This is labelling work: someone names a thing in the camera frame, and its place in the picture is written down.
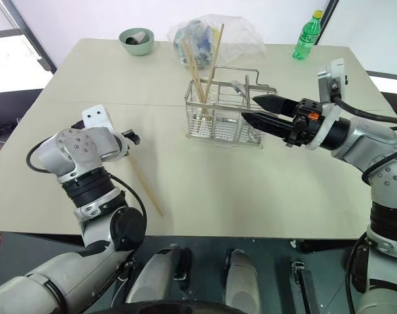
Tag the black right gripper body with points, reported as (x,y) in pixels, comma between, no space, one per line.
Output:
(304,122)

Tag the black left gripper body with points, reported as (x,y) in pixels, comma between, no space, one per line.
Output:
(133,136)

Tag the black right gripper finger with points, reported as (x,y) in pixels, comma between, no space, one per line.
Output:
(267,122)
(276,104)

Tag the wooden chopstick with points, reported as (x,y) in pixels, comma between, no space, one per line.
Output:
(192,68)
(146,186)
(216,55)
(195,67)

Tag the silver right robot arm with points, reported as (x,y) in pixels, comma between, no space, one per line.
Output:
(365,140)

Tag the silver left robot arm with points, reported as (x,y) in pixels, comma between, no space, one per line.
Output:
(77,150)

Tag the metal spoon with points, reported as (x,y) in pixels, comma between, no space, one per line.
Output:
(239,87)

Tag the green plastic bottle yellow cap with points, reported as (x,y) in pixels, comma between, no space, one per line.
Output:
(305,41)

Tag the clear plastic bag with items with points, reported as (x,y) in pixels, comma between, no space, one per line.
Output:
(237,39)

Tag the pale green bowl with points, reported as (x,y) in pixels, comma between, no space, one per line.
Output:
(137,47)

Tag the grey cup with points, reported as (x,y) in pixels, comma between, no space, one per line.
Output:
(135,39)

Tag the black slanted pole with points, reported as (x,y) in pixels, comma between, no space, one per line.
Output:
(327,19)

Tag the grey rounded robot leg shell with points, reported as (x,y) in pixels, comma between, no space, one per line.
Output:
(240,281)
(152,278)

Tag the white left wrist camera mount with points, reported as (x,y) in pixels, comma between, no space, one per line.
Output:
(95,116)

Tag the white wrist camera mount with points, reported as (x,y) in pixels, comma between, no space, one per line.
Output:
(332,73)
(95,116)

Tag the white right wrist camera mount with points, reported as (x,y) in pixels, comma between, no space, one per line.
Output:
(332,73)

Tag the black slanted frame bar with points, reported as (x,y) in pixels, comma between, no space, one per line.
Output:
(28,36)

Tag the black metal bracket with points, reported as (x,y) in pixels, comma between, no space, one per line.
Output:
(304,281)

